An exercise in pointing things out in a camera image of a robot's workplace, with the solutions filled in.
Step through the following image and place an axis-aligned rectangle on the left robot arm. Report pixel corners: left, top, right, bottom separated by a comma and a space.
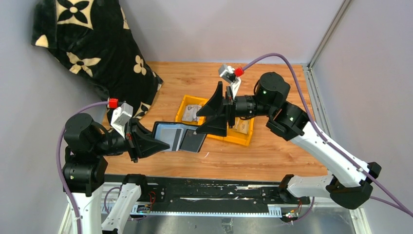
62, 113, 169, 234

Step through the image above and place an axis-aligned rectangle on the yellow bin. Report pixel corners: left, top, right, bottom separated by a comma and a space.
175, 95, 207, 125
206, 116, 225, 141
224, 117, 254, 146

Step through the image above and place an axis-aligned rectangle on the gold cards stack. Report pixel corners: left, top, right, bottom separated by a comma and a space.
233, 117, 251, 135

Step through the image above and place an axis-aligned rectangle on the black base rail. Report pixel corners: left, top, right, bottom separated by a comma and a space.
103, 175, 310, 215

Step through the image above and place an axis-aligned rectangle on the black credit card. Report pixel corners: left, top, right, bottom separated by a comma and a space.
179, 129, 207, 153

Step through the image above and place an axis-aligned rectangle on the silver cards stack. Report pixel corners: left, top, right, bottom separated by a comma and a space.
181, 104, 202, 122

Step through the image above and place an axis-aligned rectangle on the right yellow bin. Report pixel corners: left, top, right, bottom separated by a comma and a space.
224, 117, 254, 146

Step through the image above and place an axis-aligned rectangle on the black floral blanket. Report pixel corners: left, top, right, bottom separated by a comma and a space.
31, 0, 163, 119

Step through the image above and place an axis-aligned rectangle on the purple cable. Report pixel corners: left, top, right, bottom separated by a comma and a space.
56, 98, 118, 234
234, 53, 413, 223

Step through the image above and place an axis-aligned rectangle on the left yellow bin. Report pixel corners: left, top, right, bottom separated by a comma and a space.
175, 95, 207, 125

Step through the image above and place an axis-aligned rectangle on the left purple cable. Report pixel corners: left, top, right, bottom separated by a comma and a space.
56, 98, 118, 234

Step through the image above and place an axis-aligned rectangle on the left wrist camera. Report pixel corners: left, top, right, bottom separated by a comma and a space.
110, 103, 133, 139

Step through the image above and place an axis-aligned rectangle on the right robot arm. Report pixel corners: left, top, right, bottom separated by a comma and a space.
197, 72, 381, 210

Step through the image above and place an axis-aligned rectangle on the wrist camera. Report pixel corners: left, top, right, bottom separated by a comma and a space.
218, 64, 242, 97
110, 103, 133, 139

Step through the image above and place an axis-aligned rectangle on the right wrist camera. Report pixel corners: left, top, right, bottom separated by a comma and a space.
218, 64, 242, 97

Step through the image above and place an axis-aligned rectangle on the aluminium frame post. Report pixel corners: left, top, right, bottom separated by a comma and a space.
307, 0, 353, 70

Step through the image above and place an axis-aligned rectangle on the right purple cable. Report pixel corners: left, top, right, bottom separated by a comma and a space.
234, 53, 413, 223

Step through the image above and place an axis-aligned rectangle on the middle yellow bin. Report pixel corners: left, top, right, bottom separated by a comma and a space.
206, 116, 225, 141

